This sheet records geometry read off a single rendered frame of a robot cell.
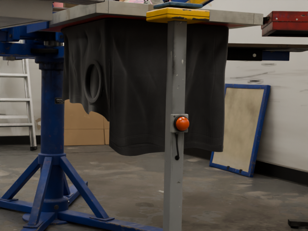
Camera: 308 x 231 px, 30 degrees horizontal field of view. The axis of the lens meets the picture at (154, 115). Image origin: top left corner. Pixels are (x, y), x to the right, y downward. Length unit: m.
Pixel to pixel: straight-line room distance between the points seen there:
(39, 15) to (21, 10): 0.05
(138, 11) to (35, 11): 0.44
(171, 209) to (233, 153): 3.32
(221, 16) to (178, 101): 0.41
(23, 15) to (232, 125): 3.76
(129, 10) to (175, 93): 0.31
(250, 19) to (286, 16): 0.95
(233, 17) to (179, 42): 0.37
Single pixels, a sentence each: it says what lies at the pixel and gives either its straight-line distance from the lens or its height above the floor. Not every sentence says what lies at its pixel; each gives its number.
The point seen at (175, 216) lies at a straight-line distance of 1.60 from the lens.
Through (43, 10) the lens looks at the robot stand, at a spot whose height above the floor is 0.92.
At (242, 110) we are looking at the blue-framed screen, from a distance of 4.90.
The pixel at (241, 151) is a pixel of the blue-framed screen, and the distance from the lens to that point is 4.80.
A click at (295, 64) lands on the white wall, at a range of 4.48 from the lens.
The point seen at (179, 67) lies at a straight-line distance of 1.56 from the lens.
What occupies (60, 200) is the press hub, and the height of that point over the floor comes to 0.11.
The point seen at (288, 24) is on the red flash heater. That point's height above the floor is 1.04.
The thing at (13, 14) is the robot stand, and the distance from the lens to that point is 1.36.
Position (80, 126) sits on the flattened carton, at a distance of 6.52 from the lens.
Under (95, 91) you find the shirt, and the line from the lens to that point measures 1.88.
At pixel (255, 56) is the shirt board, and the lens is 3.02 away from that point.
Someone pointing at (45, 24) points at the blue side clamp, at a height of 0.96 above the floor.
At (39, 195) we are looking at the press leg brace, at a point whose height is 0.18.
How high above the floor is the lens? 0.77
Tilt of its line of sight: 4 degrees down
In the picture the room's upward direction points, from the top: 1 degrees clockwise
